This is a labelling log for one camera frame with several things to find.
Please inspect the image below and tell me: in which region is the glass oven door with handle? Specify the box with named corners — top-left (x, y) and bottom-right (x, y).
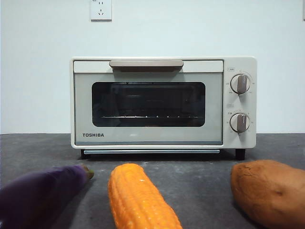
top-left (73, 60), bottom-right (224, 146)

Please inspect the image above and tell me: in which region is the purple eggplant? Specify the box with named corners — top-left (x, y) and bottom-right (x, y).
top-left (0, 164), bottom-right (95, 229)

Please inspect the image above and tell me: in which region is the oven timer knob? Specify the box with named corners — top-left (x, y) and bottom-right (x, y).
top-left (230, 112), bottom-right (251, 133)

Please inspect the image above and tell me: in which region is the oven temperature knob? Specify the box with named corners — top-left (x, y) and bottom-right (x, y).
top-left (230, 73), bottom-right (251, 94)

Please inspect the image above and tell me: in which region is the cream Toshiba toaster oven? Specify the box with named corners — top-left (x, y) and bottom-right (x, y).
top-left (70, 56), bottom-right (258, 160)

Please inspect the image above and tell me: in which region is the yellow corn cob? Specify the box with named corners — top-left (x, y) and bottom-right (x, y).
top-left (108, 163), bottom-right (183, 229)

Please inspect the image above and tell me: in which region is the brown sweet potato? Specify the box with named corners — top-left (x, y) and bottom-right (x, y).
top-left (230, 159), bottom-right (305, 229)

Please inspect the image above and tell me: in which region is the oven wire rack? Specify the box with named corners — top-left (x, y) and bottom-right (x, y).
top-left (99, 115), bottom-right (199, 119)

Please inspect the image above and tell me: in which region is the white wall socket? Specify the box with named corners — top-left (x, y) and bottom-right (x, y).
top-left (90, 0), bottom-right (112, 22)

